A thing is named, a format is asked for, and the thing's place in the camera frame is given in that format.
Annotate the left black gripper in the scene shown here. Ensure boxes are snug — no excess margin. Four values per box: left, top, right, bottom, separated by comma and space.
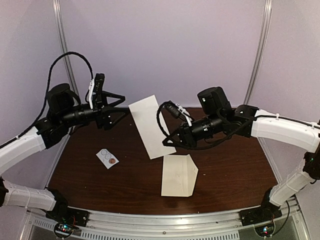
59, 91, 130, 131

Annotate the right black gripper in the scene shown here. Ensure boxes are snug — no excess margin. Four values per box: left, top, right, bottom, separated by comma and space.
162, 112, 225, 151

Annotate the cream paper envelope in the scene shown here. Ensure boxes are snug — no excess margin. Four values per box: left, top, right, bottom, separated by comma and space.
161, 154, 199, 198

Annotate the white letter paper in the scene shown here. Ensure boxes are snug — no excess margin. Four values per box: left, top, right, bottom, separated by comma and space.
129, 95, 176, 160

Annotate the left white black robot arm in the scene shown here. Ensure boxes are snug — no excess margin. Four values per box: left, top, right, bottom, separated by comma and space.
0, 82, 130, 222

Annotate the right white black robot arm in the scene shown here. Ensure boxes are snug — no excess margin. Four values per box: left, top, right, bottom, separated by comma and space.
156, 86, 320, 221

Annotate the sticker sheet with wax seal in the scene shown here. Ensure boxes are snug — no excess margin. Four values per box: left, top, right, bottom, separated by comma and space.
96, 148, 119, 169

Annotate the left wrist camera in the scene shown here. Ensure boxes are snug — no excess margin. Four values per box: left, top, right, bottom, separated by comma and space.
86, 73, 105, 110

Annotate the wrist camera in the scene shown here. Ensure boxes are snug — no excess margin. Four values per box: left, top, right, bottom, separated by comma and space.
164, 101, 194, 127
86, 73, 105, 110

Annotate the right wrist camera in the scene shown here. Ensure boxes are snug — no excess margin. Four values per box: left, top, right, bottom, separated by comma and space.
164, 101, 194, 127

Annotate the left black camera cable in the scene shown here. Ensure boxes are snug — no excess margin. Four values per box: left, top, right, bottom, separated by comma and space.
0, 51, 94, 148

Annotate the black camera cable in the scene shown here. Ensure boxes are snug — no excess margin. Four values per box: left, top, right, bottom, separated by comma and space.
0, 51, 94, 148
156, 100, 253, 151

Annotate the right black camera cable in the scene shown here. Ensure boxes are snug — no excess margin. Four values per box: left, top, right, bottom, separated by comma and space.
156, 100, 253, 151

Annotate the front aluminium rail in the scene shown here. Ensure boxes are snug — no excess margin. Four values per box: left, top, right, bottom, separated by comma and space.
23, 194, 305, 240

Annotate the left aluminium frame post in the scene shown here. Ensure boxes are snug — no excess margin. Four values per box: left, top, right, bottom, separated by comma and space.
52, 0, 79, 94

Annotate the aluminium frame post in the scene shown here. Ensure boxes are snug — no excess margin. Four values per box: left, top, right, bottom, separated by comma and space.
52, 0, 79, 94
243, 0, 273, 105

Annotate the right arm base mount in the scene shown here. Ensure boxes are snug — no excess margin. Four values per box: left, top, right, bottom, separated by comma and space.
239, 199, 282, 238

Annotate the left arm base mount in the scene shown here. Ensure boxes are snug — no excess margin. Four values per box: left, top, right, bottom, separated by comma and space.
43, 207, 89, 240

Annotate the right aluminium frame post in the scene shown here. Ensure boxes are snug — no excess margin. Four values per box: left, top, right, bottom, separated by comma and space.
243, 0, 273, 105

